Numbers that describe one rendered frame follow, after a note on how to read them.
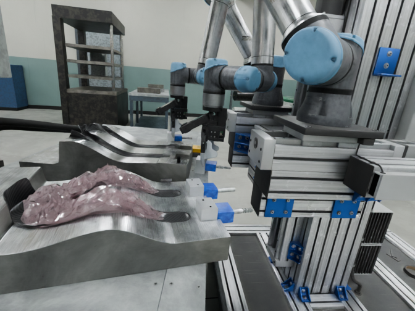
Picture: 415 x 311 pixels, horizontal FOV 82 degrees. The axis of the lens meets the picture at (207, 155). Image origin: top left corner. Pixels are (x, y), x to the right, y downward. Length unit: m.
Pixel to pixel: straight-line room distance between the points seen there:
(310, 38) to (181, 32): 6.83
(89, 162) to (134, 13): 6.81
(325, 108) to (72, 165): 0.74
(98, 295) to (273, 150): 0.51
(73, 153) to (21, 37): 7.40
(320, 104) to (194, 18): 6.85
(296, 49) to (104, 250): 0.56
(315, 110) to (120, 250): 0.59
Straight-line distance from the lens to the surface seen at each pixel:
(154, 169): 0.73
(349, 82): 0.76
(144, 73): 7.30
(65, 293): 0.49
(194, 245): 0.47
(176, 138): 1.26
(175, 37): 7.35
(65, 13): 4.96
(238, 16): 1.30
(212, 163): 0.88
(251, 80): 0.73
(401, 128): 1.13
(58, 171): 0.85
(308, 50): 0.61
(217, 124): 0.84
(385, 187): 0.74
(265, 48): 0.86
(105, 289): 0.47
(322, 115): 0.74
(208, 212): 0.51
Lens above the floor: 1.14
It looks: 18 degrees down
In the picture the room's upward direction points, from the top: 5 degrees clockwise
